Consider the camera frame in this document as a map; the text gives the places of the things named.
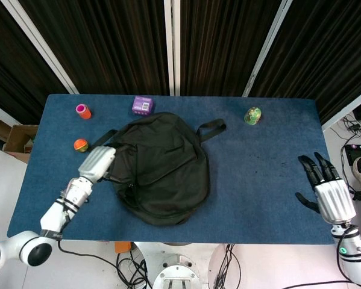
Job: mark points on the white metal frame post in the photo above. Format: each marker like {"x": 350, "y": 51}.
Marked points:
{"x": 41, "y": 48}
{"x": 171, "y": 45}
{"x": 267, "y": 48}

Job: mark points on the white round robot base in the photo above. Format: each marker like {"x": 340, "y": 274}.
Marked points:
{"x": 178, "y": 272}

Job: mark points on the blue felt table mat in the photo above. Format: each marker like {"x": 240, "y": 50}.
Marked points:
{"x": 243, "y": 195}

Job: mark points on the black pleated curtain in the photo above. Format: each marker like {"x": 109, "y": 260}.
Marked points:
{"x": 222, "y": 45}
{"x": 328, "y": 54}
{"x": 11, "y": 69}
{"x": 102, "y": 45}

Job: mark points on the cardboard box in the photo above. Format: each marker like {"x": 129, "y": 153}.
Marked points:
{"x": 17, "y": 135}

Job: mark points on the black backpack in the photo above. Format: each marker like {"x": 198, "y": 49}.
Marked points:
{"x": 165, "y": 174}

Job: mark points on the green camouflage egg toy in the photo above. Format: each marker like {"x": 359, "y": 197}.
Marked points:
{"x": 253, "y": 116}

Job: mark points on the pink orange cylinder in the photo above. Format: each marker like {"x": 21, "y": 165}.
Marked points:
{"x": 84, "y": 113}

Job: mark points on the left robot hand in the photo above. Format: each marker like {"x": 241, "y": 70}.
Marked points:
{"x": 96, "y": 164}

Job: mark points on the black floor device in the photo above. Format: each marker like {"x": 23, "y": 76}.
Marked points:
{"x": 353, "y": 149}

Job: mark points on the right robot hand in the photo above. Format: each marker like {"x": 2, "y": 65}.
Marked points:
{"x": 334, "y": 198}

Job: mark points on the purple box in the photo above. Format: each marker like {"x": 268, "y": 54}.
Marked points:
{"x": 142, "y": 105}

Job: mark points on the orange block under table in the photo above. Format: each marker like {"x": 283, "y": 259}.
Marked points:
{"x": 123, "y": 247}

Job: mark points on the orange green ball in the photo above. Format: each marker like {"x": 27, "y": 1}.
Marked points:
{"x": 80, "y": 145}

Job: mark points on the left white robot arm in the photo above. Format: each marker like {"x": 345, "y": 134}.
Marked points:
{"x": 53, "y": 216}

